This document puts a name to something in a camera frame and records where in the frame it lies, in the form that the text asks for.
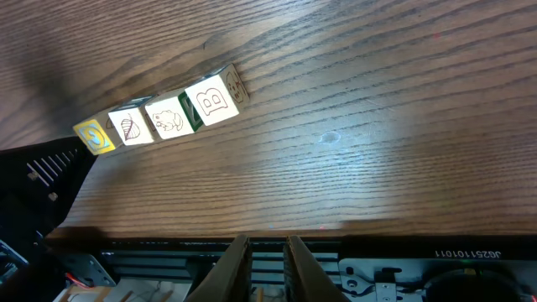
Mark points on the yellow block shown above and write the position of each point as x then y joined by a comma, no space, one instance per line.
98,133

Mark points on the white outline block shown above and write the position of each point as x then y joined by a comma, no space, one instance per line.
219,95

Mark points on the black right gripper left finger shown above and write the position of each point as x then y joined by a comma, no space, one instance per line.
230,279

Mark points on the white red-sided block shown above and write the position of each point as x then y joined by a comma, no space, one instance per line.
173,114

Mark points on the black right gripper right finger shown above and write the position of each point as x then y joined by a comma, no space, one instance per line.
304,278

